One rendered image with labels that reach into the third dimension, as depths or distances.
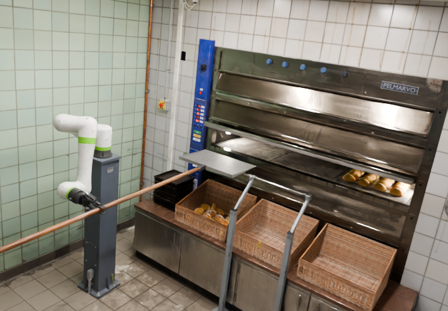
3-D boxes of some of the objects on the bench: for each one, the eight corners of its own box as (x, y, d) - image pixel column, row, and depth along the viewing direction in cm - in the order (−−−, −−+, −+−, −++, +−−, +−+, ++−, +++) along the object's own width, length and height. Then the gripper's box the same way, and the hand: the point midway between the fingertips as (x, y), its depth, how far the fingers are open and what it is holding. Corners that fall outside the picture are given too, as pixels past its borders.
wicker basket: (205, 204, 392) (208, 178, 384) (254, 224, 363) (258, 196, 355) (173, 220, 353) (175, 191, 345) (225, 244, 324) (228, 213, 316)
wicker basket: (320, 251, 328) (326, 221, 321) (390, 281, 298) (399, 248, 290) (294, 276, 290) (301, 243, 282) (371, 313, 259) (381, 278, 252)
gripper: (84, 184, 250) (109, 196, 238) (85, 206, 255) (109, 220, 243) (74, 188, 244) (99, 200, 232) (75, 210, 250) (99, 224, 237)
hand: (100, 208), depth 239 cm, fingers closed on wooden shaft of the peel, 3 cm apart
